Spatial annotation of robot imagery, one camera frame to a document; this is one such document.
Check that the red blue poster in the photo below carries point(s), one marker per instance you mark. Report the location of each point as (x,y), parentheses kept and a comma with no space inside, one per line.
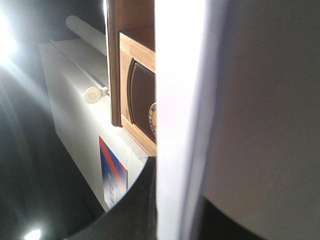
(114,175)

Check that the white roller blind tube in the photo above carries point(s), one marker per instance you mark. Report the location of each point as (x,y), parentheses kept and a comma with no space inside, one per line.
(88,54)

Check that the wooden cabinet with plaque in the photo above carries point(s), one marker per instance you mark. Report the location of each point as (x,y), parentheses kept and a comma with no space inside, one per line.
(131,61)

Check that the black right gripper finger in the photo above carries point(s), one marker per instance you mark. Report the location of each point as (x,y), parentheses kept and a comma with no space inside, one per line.
(134,217)

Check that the white paper sheets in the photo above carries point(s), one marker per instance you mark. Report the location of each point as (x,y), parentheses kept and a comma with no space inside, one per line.
(238,94)

